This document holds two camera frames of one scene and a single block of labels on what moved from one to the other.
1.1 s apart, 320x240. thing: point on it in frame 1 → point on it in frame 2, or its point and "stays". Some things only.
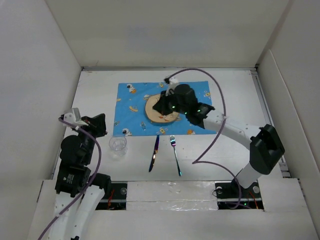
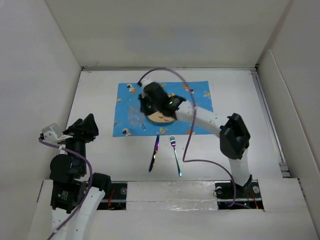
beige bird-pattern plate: (154, 116) stays
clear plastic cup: (118, 146) → (135, 116)
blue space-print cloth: (131, 118) stays
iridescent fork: (173, 142) stays
